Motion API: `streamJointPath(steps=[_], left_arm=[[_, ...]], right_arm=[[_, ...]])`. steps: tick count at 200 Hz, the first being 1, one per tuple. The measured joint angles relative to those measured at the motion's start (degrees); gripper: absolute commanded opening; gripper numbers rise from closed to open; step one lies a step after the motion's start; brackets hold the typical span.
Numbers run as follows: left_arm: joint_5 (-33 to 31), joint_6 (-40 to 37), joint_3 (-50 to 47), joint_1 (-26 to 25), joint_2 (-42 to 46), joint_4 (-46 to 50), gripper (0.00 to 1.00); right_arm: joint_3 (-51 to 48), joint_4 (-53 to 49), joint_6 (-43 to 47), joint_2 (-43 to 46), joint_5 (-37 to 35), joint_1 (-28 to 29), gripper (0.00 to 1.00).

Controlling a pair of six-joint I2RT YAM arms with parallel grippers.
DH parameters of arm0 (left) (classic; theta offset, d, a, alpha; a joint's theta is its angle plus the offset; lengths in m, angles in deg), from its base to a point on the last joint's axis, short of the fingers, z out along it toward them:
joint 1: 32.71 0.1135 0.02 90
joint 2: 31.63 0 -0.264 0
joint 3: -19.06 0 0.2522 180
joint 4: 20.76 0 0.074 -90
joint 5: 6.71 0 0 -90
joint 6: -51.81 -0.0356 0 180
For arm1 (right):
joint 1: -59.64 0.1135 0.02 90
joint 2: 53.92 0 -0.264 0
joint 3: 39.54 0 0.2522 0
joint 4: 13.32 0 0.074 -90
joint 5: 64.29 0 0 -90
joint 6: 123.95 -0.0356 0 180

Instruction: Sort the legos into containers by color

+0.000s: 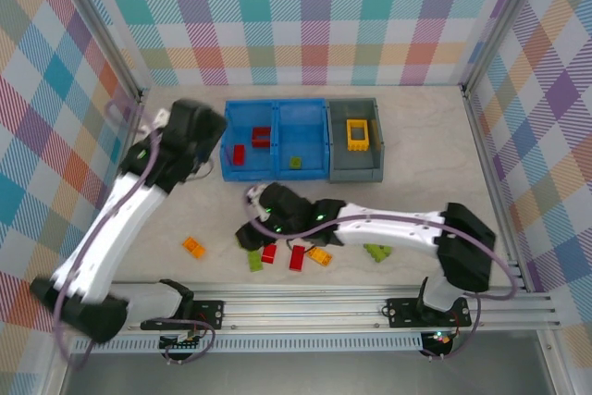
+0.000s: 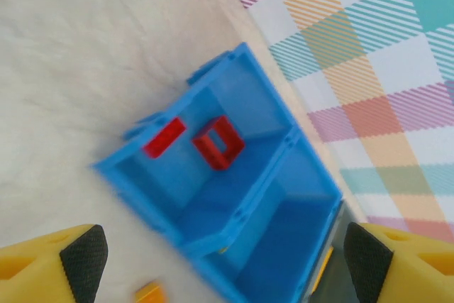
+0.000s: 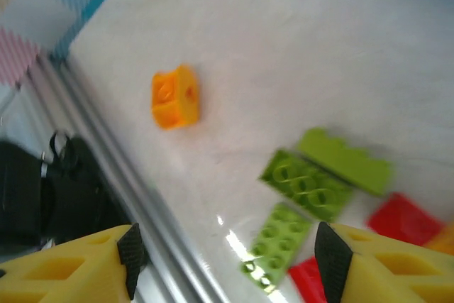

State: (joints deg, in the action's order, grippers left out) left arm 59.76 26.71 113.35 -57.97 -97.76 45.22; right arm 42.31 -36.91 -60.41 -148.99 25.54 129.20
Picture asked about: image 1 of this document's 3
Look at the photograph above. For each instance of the red lego brick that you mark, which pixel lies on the red lego brick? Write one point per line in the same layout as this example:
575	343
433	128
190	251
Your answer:
297	257
239	154
268	254

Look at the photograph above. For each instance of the red lego window frame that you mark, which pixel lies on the red lego window frame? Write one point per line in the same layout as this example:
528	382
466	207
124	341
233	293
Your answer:
253	136

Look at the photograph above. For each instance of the orange lego brick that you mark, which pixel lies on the orange lego brick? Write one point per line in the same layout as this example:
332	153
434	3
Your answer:
320	256
194	247

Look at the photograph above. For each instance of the grey plastic bin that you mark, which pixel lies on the grey plastic bin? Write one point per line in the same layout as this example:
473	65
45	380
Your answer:
356	166

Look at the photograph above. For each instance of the blue two-compartment bin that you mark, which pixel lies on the blue two-compartment bin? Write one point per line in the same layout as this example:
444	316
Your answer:
300	136

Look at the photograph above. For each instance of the long green lego brick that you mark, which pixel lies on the long green lego brick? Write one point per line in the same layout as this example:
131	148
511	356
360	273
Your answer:
374	252

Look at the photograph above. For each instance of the yellow lego window frame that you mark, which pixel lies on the yellow lego window frame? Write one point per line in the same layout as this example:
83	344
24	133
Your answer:
358	146

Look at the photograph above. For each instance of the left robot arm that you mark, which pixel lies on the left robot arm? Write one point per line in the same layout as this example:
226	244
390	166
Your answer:
115	228

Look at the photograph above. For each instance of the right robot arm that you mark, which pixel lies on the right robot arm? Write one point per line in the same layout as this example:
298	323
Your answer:
393	233

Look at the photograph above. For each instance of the small circuit board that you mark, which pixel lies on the small circuit board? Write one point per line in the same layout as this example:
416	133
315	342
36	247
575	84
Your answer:
182	344

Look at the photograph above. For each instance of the circuit board with lights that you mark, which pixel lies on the circuit board with lights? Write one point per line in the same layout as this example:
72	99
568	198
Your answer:
439	339

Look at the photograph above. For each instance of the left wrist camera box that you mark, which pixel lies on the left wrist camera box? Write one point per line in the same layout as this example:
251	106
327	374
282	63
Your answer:
162	117

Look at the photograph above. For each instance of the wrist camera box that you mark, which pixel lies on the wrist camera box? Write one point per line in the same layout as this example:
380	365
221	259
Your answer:
252	198
162	117

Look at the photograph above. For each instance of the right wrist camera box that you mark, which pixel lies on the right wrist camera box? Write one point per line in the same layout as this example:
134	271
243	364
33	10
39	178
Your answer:
252	198

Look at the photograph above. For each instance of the aluminium side rail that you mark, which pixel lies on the aluminium side rail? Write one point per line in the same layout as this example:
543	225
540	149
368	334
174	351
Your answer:
486	159
131	131

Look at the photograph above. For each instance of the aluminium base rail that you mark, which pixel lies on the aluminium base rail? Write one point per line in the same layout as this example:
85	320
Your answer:
300	309

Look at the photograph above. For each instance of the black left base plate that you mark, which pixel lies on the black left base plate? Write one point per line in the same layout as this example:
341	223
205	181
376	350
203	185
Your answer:
210	312

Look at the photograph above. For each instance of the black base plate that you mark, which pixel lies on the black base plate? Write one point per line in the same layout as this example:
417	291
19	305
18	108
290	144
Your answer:
210	312
402	314

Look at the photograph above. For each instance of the aluminium frame post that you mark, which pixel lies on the aluminium frame post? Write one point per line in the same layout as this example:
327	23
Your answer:
108	29
502	20

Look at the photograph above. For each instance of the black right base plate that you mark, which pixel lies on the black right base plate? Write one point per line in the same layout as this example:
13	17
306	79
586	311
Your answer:
402	314

